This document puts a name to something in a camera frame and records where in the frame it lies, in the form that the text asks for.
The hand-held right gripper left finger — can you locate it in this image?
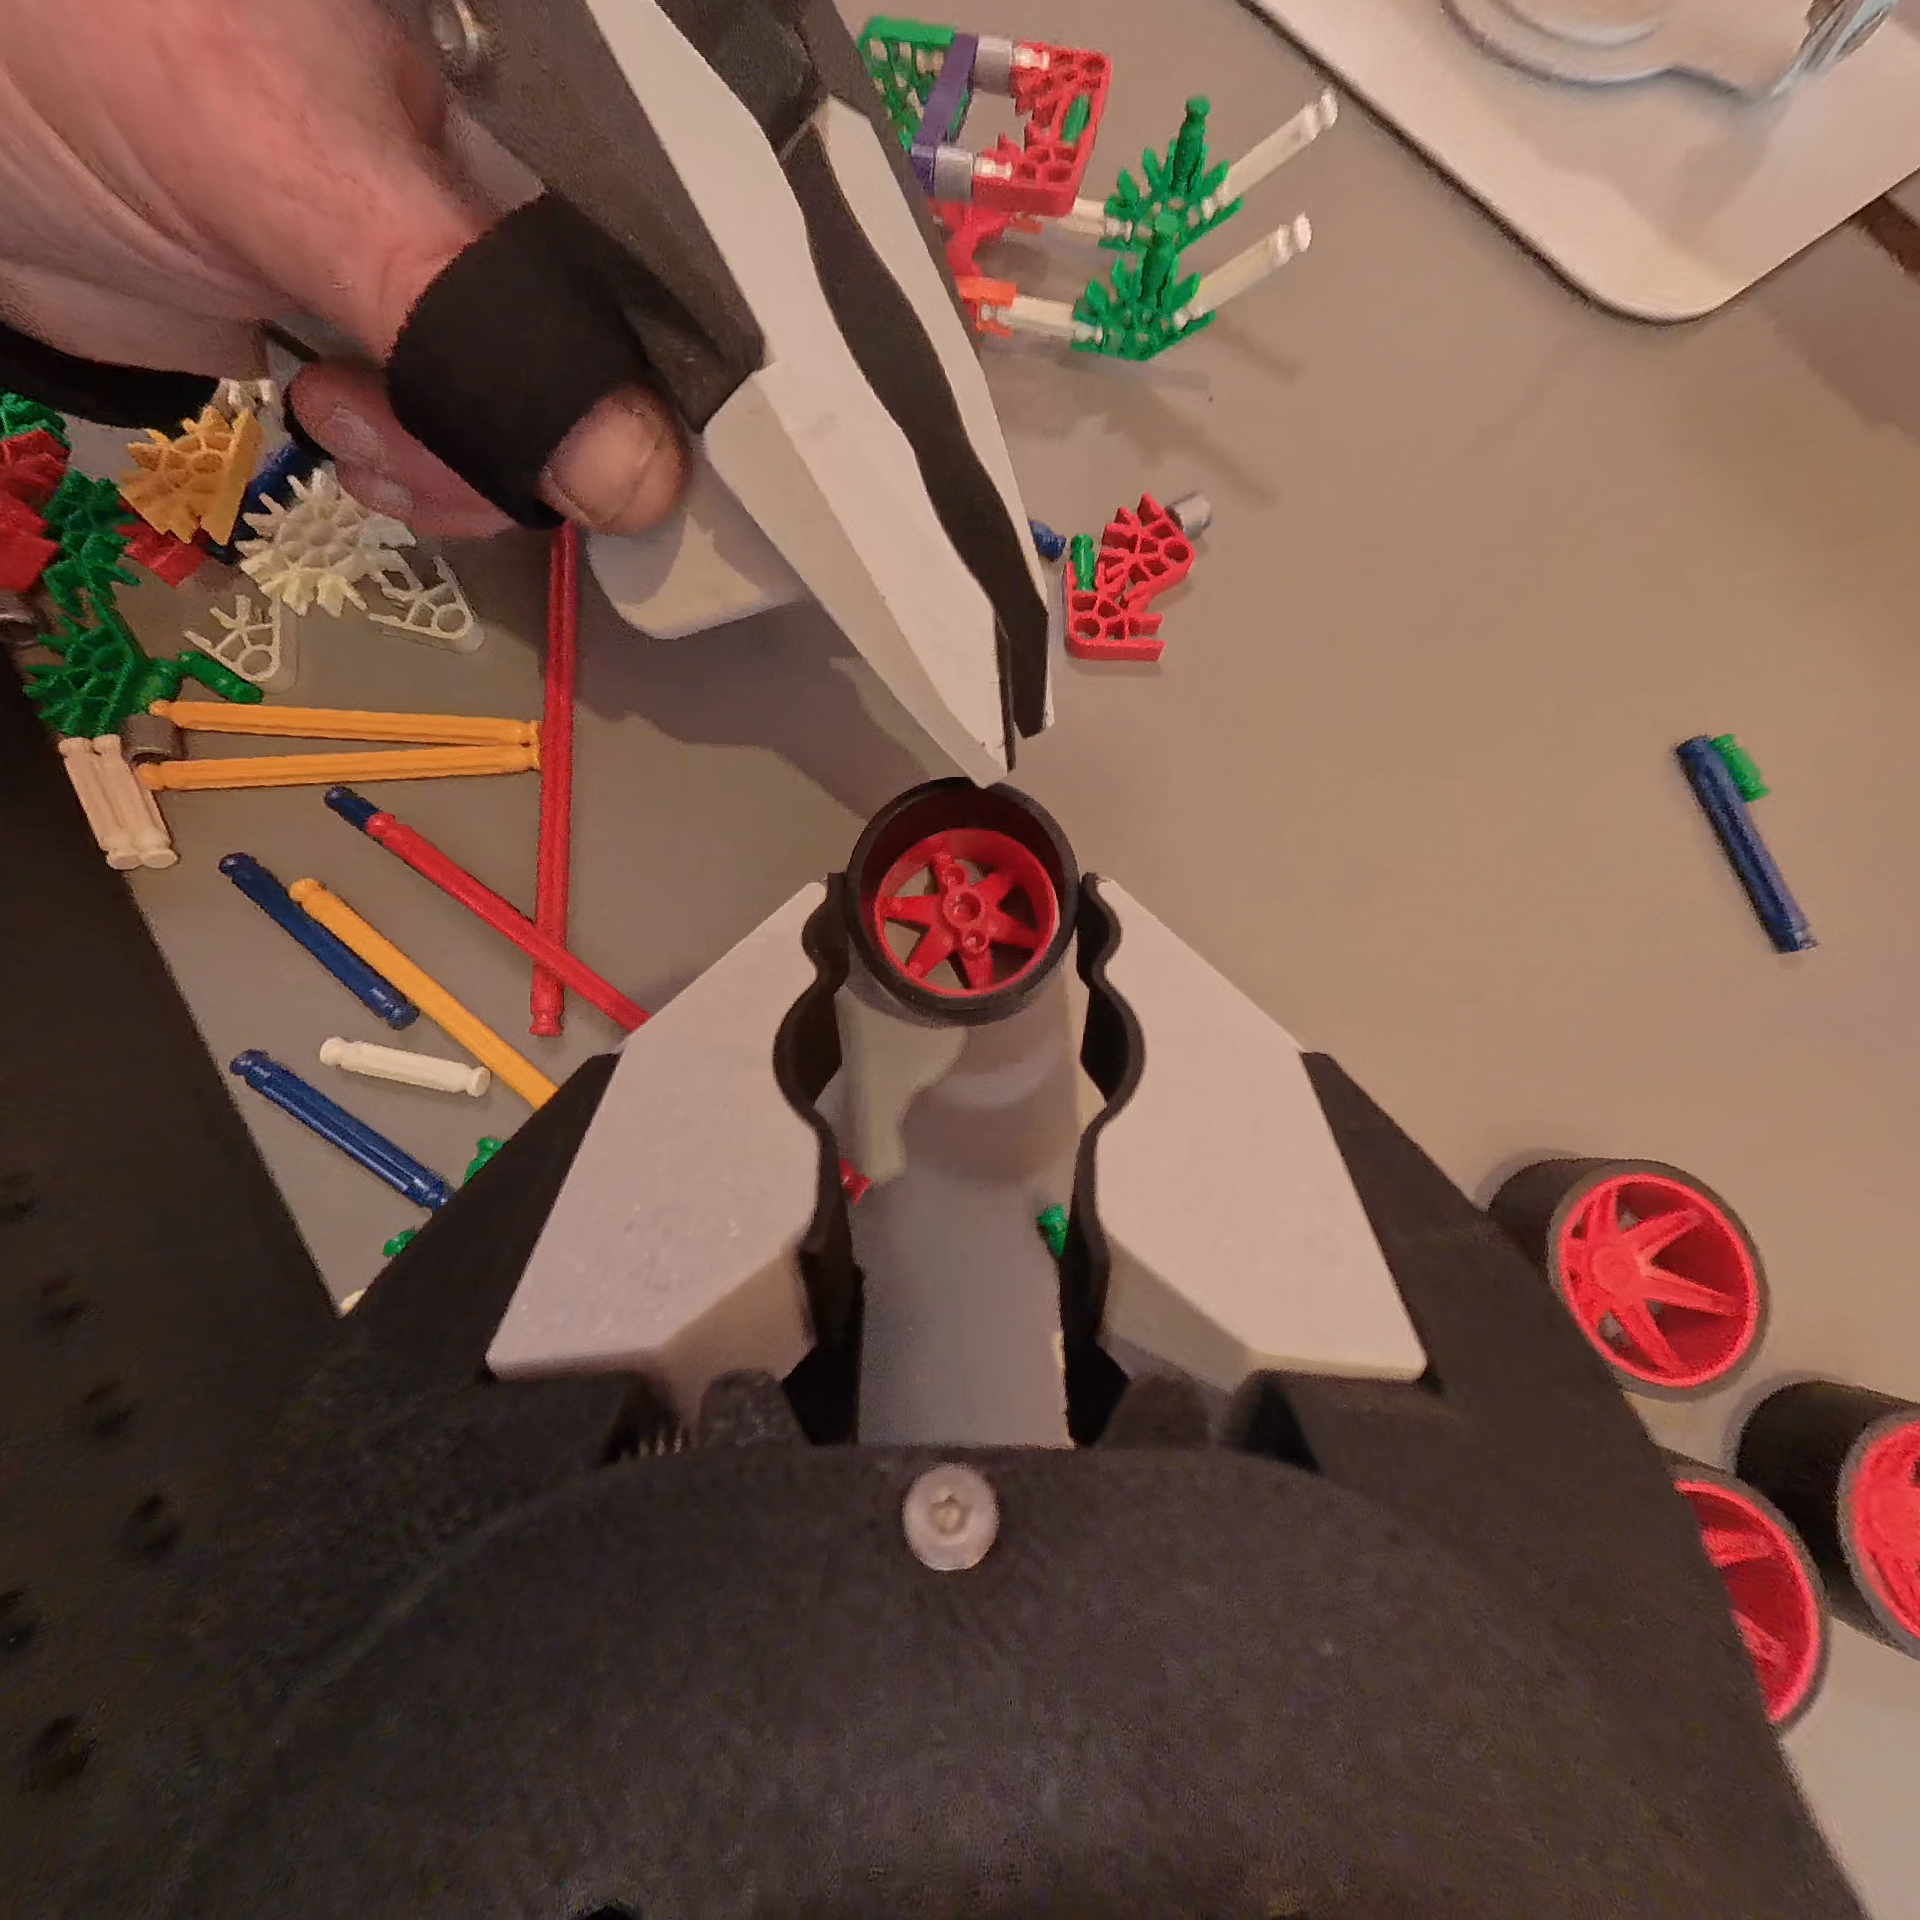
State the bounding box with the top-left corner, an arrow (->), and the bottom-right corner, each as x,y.
488,875 -> 872,1448

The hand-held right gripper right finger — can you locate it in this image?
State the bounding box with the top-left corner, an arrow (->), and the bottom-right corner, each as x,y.
1057,873 -> 1429,1441

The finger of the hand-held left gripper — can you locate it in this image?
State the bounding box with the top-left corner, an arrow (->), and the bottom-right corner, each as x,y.
720,0 -> 1060,741
584,0 -> 1014,787

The multicoloured toy frame assembly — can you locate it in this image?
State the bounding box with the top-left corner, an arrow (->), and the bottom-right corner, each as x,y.
858,13 -> 1341,362

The red wheel with black tyre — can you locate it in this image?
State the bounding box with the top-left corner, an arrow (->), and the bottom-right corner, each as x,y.
1485,1156 -> 1773,1400

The person's left forearm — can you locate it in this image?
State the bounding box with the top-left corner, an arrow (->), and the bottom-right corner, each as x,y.
0,323 -> 228,428

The person's left hand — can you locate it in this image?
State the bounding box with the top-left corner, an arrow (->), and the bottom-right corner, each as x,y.
0,0 -> 698,541

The yellow plastic rod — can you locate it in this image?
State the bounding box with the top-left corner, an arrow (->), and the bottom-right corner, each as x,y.
288,875 -> 560,1111
138,742 -> 541,792
151,695 -> 541,747

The light grey connector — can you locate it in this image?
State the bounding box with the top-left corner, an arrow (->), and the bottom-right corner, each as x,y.
367,559 -> 485,648
182,595 -> 288,688

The white snowflake connector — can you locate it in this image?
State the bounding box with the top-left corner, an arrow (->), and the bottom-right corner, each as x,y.
238,466 -> 420,616

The black perforated foam strip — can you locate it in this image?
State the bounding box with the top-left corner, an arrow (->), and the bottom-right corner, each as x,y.
0,675 -> 378,1920

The thick blue rod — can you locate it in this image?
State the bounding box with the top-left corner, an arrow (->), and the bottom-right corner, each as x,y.
1677,735 -> 1818,951

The white tray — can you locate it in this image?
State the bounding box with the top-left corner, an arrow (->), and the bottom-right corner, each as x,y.
1254,0 -> 1920,323

